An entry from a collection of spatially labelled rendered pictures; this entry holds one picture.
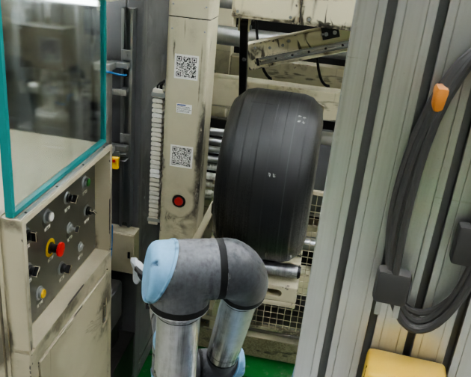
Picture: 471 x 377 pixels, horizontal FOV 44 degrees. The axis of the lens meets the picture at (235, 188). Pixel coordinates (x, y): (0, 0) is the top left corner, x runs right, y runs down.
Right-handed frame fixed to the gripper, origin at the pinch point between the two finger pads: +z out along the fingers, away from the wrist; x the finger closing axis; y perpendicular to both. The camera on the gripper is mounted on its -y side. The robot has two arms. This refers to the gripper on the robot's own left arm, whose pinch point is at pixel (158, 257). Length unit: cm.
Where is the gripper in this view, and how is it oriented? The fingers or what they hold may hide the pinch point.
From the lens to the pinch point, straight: 160.1
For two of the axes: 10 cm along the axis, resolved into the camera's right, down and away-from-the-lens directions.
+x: 9.5, 1.2, 2.8
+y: -2.2, 9.0, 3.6
